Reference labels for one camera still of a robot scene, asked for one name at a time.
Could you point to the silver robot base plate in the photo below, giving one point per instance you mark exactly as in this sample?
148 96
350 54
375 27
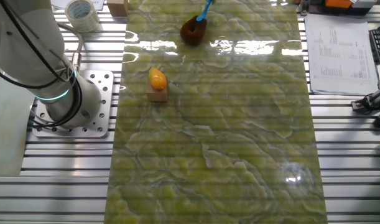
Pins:
102 93

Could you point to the orange and black device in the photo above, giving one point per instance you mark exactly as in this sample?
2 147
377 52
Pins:
339 3

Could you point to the clear packing tape roll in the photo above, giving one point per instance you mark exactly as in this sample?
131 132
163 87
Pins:
87 25

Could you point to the cardboard box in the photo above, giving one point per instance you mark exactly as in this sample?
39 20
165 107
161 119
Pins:
117 7

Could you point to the yellow toy mango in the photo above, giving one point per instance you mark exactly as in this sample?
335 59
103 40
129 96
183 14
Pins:
157 79

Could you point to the black keyboard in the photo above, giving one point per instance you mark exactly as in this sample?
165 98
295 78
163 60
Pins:
379 43

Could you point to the small wooden block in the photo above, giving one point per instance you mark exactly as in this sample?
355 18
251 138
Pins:
157 95

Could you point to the printed table paper sheet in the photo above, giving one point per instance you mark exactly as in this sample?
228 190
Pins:
339 62

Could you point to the green marble pattern mat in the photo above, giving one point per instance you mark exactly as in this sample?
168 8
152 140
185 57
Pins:
208 155

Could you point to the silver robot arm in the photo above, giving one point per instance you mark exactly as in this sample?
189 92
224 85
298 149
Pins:
21 56

